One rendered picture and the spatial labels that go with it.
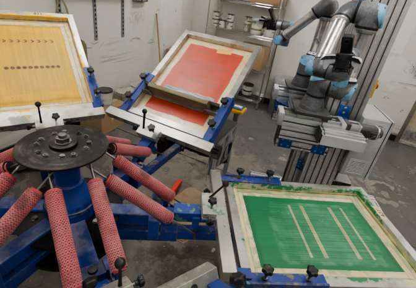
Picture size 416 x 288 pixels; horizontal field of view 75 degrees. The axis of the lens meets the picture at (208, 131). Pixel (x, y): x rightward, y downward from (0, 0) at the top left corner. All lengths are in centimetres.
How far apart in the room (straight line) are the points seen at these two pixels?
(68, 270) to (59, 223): 13
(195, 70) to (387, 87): 389
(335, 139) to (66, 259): 150
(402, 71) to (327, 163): 317
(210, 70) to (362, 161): 127
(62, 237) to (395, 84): 496
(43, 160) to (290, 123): 141
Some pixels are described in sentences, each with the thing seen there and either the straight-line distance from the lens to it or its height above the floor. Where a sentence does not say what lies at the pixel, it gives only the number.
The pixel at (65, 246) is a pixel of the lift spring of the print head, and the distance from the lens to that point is 92.
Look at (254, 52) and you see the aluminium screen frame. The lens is 188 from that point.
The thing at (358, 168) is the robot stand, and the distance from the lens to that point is 230.
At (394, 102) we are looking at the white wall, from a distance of 532.
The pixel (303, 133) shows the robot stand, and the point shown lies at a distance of 191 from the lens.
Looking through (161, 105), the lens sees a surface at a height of 118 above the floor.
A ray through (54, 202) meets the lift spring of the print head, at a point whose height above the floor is 124.
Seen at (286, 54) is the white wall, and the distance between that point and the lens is 521.
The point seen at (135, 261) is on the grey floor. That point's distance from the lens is 231.
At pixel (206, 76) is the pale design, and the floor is 135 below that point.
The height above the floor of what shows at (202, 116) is 119.
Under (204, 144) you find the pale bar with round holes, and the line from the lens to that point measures 139.
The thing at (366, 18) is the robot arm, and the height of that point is 182.
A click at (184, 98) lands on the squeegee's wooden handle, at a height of 128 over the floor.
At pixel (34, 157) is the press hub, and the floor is 131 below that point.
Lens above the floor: 187
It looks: 28 degrees down
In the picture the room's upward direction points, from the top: 9 degrees clockwise
